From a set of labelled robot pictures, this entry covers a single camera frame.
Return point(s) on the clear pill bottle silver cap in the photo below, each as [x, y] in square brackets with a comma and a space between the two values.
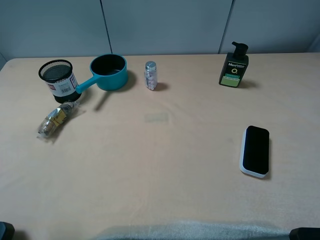
[150, 75]

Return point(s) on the dark green pump bottle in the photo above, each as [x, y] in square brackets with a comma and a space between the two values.
[234, 66]

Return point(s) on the black and white eraser block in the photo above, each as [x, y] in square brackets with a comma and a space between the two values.
[255, 152]

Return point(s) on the clear wrapped snack package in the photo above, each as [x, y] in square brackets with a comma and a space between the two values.
[55, 119]

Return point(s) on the black mesh pen holder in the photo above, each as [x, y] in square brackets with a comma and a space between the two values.
[60, 79]

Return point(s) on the black base right corner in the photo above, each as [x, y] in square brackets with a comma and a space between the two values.
[305, 233]

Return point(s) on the black base corner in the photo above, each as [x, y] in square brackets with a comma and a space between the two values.
[305, 233]
[7, 231]

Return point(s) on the black base left corner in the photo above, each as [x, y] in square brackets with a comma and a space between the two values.
[7, 231]

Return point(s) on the teal saucepan with handle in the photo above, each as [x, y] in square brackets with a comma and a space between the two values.
[109, 73]

